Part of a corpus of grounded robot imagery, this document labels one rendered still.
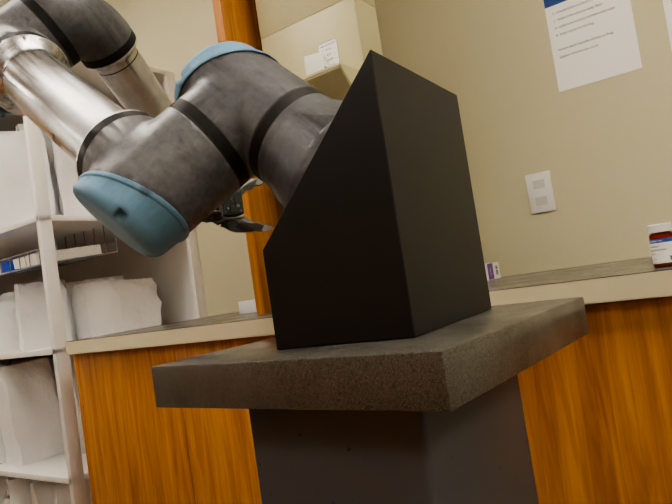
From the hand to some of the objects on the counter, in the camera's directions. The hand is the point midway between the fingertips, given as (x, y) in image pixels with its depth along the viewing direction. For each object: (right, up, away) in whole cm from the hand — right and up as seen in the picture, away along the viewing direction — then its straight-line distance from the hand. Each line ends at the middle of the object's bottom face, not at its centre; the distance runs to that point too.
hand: (266, 204), depth 143 cm
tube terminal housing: (+26, -24, +26) cm, 44 cm away
